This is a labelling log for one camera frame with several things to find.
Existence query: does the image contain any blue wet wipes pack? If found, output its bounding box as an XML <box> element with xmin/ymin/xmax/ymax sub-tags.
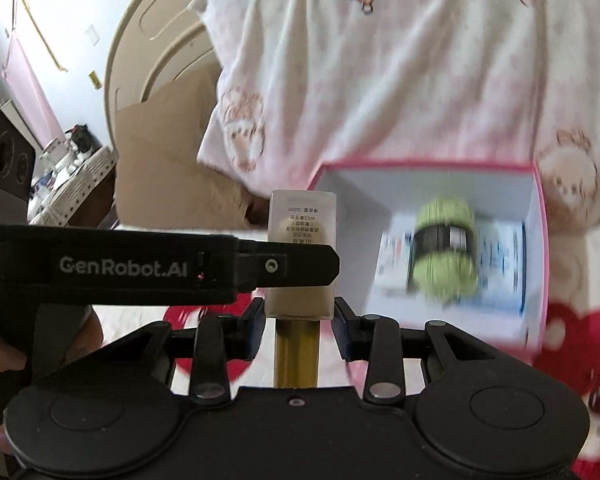
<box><xmin>375</xmin><ymin>215</ymin><xmax>528</xmax><ymax>316</ymax></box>

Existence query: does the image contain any person's left hand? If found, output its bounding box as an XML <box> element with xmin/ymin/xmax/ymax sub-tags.
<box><xmin>0</xmin><ymin>327</ymin><xmax>28</xmax><ymax>456</ymax></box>

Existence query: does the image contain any pink hanging cloth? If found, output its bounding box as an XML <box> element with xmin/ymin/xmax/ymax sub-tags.
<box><xmin>2</xmin><ymin>30</ymin><xmax>65</xmax><ymax>151</ymax></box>

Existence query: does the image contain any beige round headboard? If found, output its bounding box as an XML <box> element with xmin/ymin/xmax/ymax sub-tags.
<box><xmin>102</xmin><ymin>0</ymin><xmax>221</xmax><ymax>156</ymax></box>

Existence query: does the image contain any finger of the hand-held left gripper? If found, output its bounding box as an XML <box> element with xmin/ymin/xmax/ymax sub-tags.
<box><xmin>236</xmin><ymin>239</ymin><xmax>341</xmax><ymax>294</ymax></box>

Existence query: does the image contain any white lace cloth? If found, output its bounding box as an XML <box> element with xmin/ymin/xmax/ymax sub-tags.
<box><xmin>27</xmin><ymin>147</ymin><xmax>118</xmax><ymax>226</ymax></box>

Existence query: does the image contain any green yarn ball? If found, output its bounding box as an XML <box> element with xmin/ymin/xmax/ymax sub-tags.
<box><xmin>407</xmin><ymin>197</ymin><xmax>481</xmax><ymax>301</ymax></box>

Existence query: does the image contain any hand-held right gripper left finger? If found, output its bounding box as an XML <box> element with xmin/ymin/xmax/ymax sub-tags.
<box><xmin>97</xmin><ymin>299</ymin><xmax>267</xmax><ymax>406</ymax></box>

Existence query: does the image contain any brown pillow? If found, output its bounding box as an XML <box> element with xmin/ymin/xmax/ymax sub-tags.
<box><xmin>115</xmin><ymin>67</ymin><xmax>271</xmax><ymax>233</ymax></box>

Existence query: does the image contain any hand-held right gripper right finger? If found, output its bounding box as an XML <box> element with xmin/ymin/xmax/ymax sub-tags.
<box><xmin>332</xmin><ymin>297</ymin><xmax>506</xmax><ymax>402</ymax></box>

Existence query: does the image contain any gold capped cosmetic bottle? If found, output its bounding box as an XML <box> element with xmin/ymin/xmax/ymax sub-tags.
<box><xmin>267</xmin><ymin>190</ymin><xmax>338</xmax><ymax>391</ymax></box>

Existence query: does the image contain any pink cartoon printed pillow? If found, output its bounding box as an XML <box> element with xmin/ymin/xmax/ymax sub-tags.
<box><xmin>187</xmin><ymin>0</ymin><xmax>600</xmax><ymax>241</ymax></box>

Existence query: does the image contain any black and white cat figure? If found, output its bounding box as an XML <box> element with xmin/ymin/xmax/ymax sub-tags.
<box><xmin>65</xmin><ymin>124</ymin><xmax>103</xmax><ymax>166</ymax></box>

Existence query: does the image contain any pink cardboard box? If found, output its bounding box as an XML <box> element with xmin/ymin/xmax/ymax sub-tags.
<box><xmin>312</xmin><ymin>160</ymin><xmax>551</xmax><ymax>366</ymax></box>

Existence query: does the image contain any red bear printed blanket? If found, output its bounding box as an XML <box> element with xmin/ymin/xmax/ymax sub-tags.
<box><xmin>95</xmin><ymin>210</ymin><xmax>600</xmax><ymax>480</ymax></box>

